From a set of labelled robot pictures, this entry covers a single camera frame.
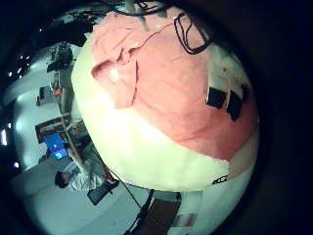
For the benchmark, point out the orange button-up shirt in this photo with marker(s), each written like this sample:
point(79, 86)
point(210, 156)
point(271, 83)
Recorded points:
point(169, 91)

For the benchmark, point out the seated person white shirt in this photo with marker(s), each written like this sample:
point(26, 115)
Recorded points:
point(81, 178)

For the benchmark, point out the person in dark T-shirt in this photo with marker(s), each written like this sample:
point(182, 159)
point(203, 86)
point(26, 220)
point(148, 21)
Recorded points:
point(63, 57)

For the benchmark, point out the wooden work desk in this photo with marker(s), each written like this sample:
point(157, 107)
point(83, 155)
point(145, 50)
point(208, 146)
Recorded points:
point(49, 125)

